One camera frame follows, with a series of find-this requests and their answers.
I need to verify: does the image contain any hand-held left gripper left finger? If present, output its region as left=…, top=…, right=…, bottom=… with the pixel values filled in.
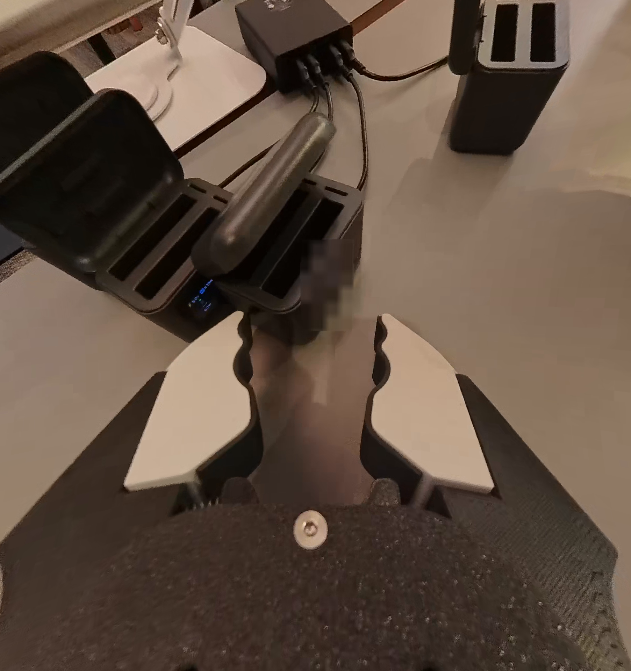
left=123, top=311, right=264, bottom=492

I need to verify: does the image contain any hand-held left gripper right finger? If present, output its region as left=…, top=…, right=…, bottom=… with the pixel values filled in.
left=360, top=313, right=496, bottom=506

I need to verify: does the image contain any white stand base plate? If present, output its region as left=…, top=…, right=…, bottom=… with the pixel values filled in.
left=85, top=23, right=268, bottom=154

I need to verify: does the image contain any black power adapter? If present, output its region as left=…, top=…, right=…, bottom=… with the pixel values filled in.
left=235, top=0, right=354, bottom=95

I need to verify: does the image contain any black charger cable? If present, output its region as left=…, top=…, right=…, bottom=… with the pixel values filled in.
left=344, top=71, right=370, bottom=190
left=220, top=94, right=318, bottom=187
left=347, top=55, right=451, bottom=84
left=315, top=79, right=336, bottom=120

